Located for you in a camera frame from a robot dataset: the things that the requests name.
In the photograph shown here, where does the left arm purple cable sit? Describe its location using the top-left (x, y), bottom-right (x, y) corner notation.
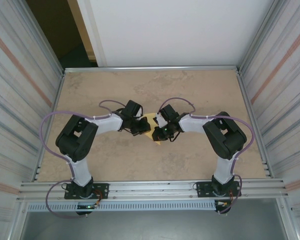
top-left (40, 99), bottom-right (119, 219)

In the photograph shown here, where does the grey metal shelf panel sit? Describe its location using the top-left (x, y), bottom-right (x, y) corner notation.
top-left (18, 211), bottom-right (297, 240)

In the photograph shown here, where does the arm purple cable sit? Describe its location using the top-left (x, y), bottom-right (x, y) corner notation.
top-left (40, 99), bottom-right (119, 219)
top-left (157, 96), bottom-right (255, 215)

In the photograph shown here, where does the long aluminium table edge rail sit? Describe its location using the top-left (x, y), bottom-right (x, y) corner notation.
top-left (63, 65), bottom-right (241, 74)

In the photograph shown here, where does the grey slotted cable duct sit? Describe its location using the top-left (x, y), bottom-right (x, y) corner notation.
top-left (26, 200), bottom-right (217, 212)

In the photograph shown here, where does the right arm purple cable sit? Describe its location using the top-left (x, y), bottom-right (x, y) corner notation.
top-left (157, 96), bottom-right (255, 215)

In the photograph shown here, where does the aluminium table side rail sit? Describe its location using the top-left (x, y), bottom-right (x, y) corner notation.
top-left (236, 69), bottom-right (275, 179)
top-left (34, 72), bottom-right (66, 181)

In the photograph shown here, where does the white door frame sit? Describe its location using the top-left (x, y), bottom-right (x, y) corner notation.
top-left (76, 0), bottom-right (108, 68)

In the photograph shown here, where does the brown wooden door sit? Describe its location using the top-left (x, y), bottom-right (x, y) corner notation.
top-left (26, 0), bottom-right (96, 61)

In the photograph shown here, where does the yellow paper sheet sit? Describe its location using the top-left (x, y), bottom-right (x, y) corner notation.
top-left (142, 112), bottom-right (166, 147)

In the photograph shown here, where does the wide aluminium mounting rail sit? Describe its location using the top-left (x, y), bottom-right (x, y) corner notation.
top-left (16, 177), bottom-right (290, 202)

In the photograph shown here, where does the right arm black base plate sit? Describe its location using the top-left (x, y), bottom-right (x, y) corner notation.
top-left (196, 180), bottom-right (242, 198)

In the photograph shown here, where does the small circuit board green LED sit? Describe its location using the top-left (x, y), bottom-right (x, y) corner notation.
top-left (76, 203), bottom-right (99, 210)

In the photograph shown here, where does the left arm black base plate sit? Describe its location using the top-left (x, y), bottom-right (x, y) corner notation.
top-left (64, 182), bottom-right (110, 200)

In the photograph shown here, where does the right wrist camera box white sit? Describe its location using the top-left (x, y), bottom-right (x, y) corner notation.
top-left (153, 112), bottom-right (169, 129)

